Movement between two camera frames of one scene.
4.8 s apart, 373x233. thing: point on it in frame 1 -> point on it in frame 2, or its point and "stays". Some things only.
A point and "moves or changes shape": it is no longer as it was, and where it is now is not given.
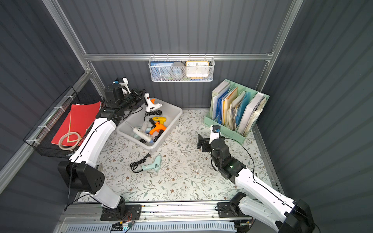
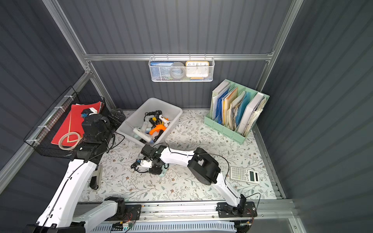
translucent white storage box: (136, 114) stays
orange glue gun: (158, 127) stays
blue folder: (218, 111) stays
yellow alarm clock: (197, 70) stays
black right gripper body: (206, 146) -> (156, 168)
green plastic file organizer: (235, 108) stays
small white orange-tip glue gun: (151, 104) -> (165, 120)
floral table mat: (178, 171) stays
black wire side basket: (41, 138) stays
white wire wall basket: (181, 69) stays
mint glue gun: (156, 166) moves or changes shape
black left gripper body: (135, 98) -> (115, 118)
